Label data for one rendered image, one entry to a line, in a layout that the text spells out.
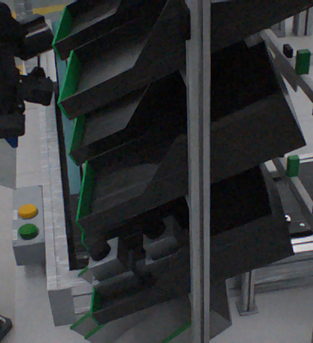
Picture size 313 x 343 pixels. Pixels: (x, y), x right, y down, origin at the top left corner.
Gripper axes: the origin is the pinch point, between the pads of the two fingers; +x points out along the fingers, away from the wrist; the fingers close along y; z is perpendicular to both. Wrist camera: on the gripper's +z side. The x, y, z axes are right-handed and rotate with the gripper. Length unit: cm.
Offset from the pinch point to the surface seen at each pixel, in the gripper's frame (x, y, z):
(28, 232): 28.2, 5.2, -1.5
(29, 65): 28, 87, -1
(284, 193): 29, 6, 55
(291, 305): 39, -16, 50
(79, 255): 28.5, -4.0, 8.6
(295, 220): 29, -3, 54
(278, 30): 36, 109, 88
